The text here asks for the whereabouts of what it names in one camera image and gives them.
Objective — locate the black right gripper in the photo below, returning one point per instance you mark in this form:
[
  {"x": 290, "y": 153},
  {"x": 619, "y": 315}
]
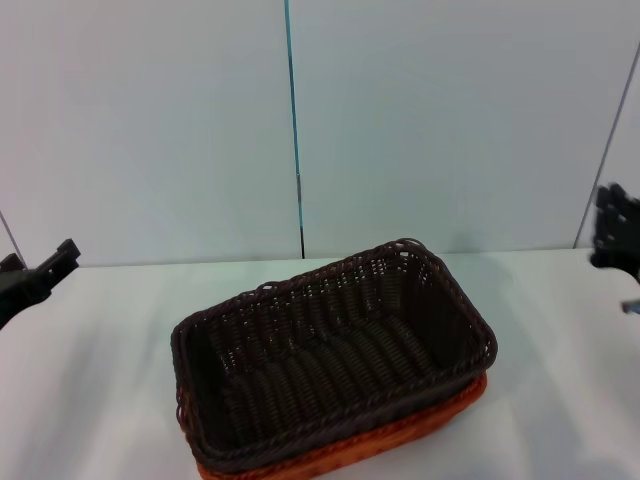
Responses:
[{"x": 632, "y": 245}]

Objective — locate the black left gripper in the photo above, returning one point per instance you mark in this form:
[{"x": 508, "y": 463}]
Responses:
[{"x": 20, "y": 295}]

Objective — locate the orange woven plastic basket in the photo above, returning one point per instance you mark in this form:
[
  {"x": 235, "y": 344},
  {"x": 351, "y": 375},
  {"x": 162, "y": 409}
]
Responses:
[{"x": 400, "y": 435}]

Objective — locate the dark brown woven plastic basket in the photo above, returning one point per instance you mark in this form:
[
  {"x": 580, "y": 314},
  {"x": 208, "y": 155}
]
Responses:
[{"x": 325, "y": 360}]

